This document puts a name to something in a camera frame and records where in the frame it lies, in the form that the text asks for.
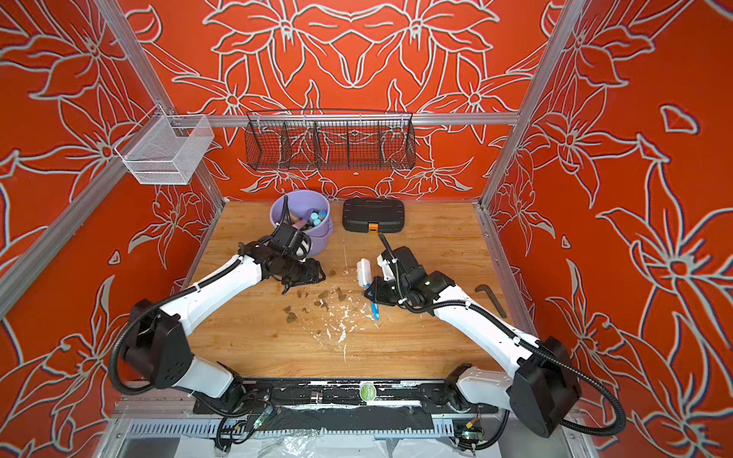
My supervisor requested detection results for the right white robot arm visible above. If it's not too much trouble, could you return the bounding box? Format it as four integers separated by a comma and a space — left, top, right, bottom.
365, 244, 627, 438

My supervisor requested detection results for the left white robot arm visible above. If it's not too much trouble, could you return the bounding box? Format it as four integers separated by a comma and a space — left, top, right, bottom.
108, 223, 326, 399

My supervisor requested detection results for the purple plastic bucket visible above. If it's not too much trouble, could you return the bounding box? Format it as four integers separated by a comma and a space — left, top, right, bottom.
269, 190, 334, 257

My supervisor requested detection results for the black plastic tool case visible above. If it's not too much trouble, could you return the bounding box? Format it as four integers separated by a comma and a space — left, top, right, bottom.
342, 198, 406, 234

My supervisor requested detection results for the black hex key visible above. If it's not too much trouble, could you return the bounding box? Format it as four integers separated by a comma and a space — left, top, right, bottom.
475, 284, 509, 319

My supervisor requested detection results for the green round sticker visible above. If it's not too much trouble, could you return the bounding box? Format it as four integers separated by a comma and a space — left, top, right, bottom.
359, 382, 377, 403

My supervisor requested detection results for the black wire wall basket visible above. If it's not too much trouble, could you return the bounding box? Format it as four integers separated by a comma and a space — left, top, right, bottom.
244, 110, 417, 172

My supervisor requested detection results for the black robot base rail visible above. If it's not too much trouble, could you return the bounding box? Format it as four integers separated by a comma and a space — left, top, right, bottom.
194, 377, 499, 433

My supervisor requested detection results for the white wire mesh basket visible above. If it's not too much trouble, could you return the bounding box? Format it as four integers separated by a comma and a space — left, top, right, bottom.
113, 105, 215, 185

